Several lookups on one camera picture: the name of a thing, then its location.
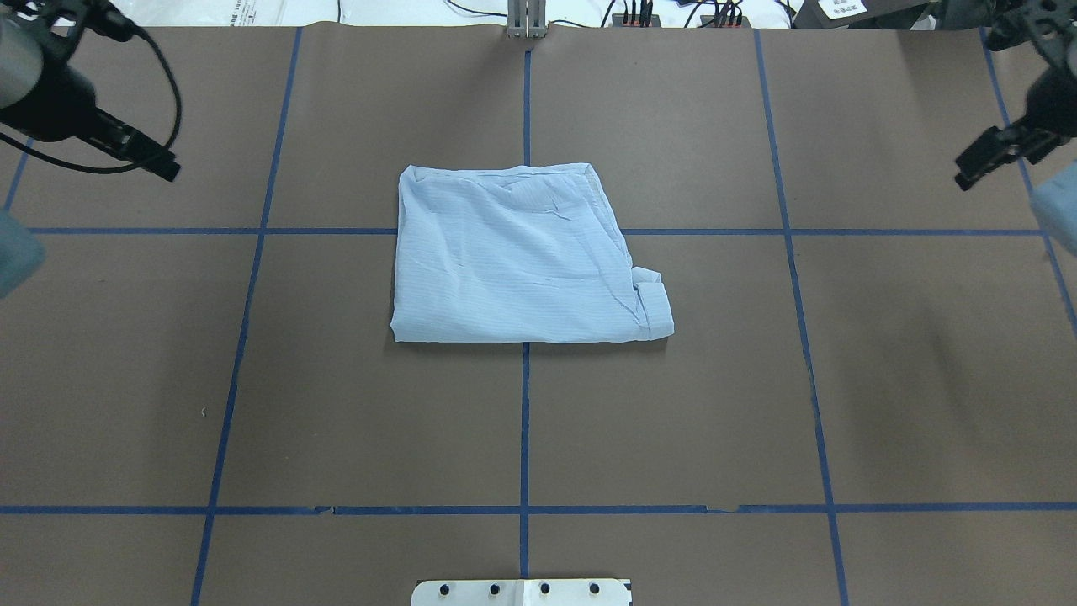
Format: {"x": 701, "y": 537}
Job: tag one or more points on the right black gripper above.
{"x": 1052, "y": 99}

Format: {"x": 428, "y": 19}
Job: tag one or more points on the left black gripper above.
{"x": 61, "y": 103}

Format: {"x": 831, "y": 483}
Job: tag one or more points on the light blue striped shirt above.
{"x": 525, "y": 254}

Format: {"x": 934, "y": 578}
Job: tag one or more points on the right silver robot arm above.
{"x": 1053, "y": 202}

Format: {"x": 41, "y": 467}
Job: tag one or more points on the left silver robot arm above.
{"x": 18, "y": 46}

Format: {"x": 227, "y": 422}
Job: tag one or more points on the clear plastic bag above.
{"x": 203, "y": 13}

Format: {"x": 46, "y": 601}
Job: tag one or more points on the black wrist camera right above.
{"x": 1047, "y": 25}

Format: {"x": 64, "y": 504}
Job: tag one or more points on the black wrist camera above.
{"x": 1047, "y": 25}
{"x": 66, "y": 21}

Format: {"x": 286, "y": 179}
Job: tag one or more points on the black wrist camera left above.
{"x": 66, "y": 21}

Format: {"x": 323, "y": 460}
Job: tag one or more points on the aluminium frame post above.
{"x": 527, "y": 19}

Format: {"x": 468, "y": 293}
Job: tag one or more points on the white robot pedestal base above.
{"x": 548, "y": 591}

